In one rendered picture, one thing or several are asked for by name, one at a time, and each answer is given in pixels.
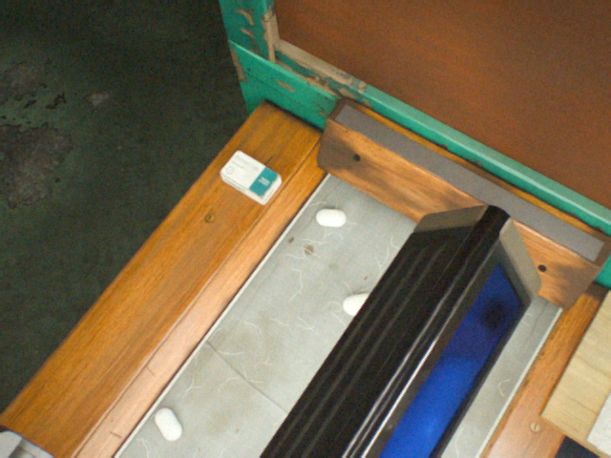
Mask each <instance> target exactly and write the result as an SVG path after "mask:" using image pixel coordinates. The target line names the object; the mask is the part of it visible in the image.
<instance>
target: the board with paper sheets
mask: <svg viewBox="0 0 611 458"><path fill-rule="evenodd" d="M610 393H611V290H610V291H609V292H607V293H606V295H605V296H604V298H603V300H602V302H601V304H600V306H599V308H597V310H596V312H595V314H594V315H593V317H592V319H591V321H590V323H589V324H588V325H587V327H586V329H585V331H584V332H583V334H582V336H581V338H580V340H579V342H578V344H577V346H576V348H575V350H574V351H573V353H572V355H571V357H570V359H569V361H568V362H567V364H566V366H565V367H564V369H563V370H562V372H561V374H560V376H559V378H558V380H557V382H556V384H555V386H554V388H553V389H552V391H551V393H550V396H549V398H548V399H547V401H546V403H545V405H544V407H543V409H542V410H541V412H540V413H539V415H538V418H539V419H541V420H542V421H544V422H545V423H547V424H548V425H550V426H552V427H554V428H555V429H557V430H558V431H560V432H563V433H564V434H566V435H567V436H569V437H570V438H572V439H574V440H575V441H577V442H578V443H580V444H581V445H583V446H585V447H586V448H588V449H590V450H591V451H593V452H595V453H596V454H598V455H599V456H600V457H602V458H611V456H610V455H608V454H606V453H604V452H603V451H601V450H599V449H597V447H596V446H595V445H593V444H592V443H590V442H588V441H587V440H588V438H589V435H590V433H591V431H592V429H593V427H594V425H595V423H596V422H597V420H598V418H599V416H600V413H601V411H602V409H603V407H604V405H605V403H606V401H607V399H608V397H609V395H610Z"/></svg>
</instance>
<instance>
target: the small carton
mask: <svg viewBox="0 0 611 458"><path fill-rule="evenodd" d="M220 174H221V178H222V180H223V181H224V182H226V183H227V184H229V185H231V186H232V187H234V188H236V189H237V190H239V191H240V192H242V193H244V194H245V195H247V196H249V197H250V198H252V199H254V200H256V201H257V202H259V203H260V204H261V205H265V204H266V203H267V201H268V200H269V199H270V198H271V196H272V195H273V194H274V192H275V191H276V190H277V189H278V187H279V186H280V185H281V178H280V175H278V174H276V173H275V172H273V171H271V170H270V169H268V168H266V167H265V166H263V165H262V164H261V163H259V162H257V161H256V160H254V159H252V158H250V157H249V156H246V155H245V154H243V153H241V152H240V151H237V153H236V154H234V155H233V156H232V158H231V159H230V160H229V161H228V163H227V164H226V165H225V166H224V167H223V169H222V170H221V171H220Z"/></svg>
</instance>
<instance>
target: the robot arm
mask: <svg viewBox="0 0 611 458"><path fill-rule="evenodd" d="M0 458H57V457H55V456H54V455H52V454H51V453H49V452H48V451H46V450H45V449H43V447H42V446H39V445H37V444H35V443H34V442H32V441H31V440H29V439H27V438H26V437H24V436H23V434H22V433H19V432H16V431H14V430H12V429H11V428H9V427H7V426H5V425H1V424H0Z"/></svg>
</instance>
